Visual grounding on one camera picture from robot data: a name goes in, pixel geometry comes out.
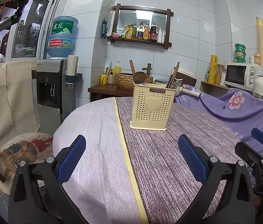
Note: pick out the woven basket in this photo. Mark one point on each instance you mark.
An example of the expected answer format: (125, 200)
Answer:
(124, 80)

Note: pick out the small floral pump bottle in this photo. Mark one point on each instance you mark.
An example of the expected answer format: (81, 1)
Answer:
(110, 78)

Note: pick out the stack of green cans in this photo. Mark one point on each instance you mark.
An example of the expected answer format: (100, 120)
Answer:
(240, 53)

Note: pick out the patterned seat cushion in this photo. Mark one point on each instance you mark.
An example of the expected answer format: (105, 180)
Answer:
(26, 151)

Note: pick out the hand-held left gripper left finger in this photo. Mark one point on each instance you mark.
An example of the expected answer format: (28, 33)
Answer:
(72, 158)

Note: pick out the green hanging packet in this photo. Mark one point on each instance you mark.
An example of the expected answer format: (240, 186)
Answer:
(104, 29)

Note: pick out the rice cooker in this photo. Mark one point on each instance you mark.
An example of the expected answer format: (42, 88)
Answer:
(161, 82)

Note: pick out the wooden pestle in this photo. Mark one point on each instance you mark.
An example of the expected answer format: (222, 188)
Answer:
(132, 66)

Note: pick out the bronze faucet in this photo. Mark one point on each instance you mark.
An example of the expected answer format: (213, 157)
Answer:
(148, 69)

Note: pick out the yellow label sauce bottle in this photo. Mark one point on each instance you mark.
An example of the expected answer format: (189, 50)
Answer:
(146, 32)

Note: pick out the dark soy sauce bottle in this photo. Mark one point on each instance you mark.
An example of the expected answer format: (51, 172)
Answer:
(153, 32)

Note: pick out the glass window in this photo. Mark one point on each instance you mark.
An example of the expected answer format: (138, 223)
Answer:
(31, 32)

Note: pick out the dark wooden side table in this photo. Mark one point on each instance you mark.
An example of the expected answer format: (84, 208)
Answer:
(105, 91)

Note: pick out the paper cup dispenser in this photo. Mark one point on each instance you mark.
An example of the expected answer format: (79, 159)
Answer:
(72, 68)

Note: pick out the blue label sauce bottle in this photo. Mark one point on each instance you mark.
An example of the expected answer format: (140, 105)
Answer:
(140, 31)

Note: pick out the white thermos jug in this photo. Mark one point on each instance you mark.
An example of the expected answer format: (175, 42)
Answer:
(259, 85)

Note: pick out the blue water bottle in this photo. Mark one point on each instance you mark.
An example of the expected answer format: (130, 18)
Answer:
(62, 37)

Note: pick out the tall yellow roll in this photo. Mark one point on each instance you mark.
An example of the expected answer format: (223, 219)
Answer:
(261, 44)

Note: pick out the purple floral cloth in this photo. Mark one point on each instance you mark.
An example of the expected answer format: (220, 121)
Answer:
(238, 107)

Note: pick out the white microwave oven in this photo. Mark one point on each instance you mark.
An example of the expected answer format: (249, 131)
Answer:
(241, 74)

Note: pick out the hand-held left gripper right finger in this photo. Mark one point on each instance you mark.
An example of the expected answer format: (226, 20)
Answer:
(192, 161)

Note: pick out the yellow mug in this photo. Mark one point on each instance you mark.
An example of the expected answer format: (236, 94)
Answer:
(103, 79)

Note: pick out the wooden framed wall shelf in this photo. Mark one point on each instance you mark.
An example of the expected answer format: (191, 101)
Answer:
(116, 23)

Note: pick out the purple striped tablecloth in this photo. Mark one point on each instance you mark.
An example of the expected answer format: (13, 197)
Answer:
(168, 156)

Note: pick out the grey water dispenser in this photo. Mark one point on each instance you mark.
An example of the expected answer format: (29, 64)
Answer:
(49, 88)

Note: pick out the beige cloth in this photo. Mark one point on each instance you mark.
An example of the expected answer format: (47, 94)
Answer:
(7, 93)

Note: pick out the cream heart-pattern utensil holder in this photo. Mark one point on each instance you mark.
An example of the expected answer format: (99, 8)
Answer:
(153, 112)

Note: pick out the yellow seasoning packet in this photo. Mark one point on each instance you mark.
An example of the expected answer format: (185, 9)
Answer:
(126, 32)

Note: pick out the yellow detergent bottle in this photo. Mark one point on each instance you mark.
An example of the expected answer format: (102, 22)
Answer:
(117, 70)

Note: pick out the brown box with hat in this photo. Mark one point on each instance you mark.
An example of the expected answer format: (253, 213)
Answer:
(186, 75)

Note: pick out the wooden crate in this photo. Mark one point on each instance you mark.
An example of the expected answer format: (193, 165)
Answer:
(212, 86)

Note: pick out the pale lilac tablecloth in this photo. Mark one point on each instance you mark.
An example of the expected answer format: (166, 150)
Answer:
(98, 144)

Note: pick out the green glass bottle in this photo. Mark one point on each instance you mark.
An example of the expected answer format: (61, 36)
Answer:
(134, 31)

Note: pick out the white lint roller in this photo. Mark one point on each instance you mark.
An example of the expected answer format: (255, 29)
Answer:
(191, 92)

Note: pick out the pink round jar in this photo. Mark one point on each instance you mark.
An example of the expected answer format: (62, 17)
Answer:
(115, 35)

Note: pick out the white squeeze bottle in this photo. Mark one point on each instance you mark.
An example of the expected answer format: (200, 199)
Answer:
(160, 35)

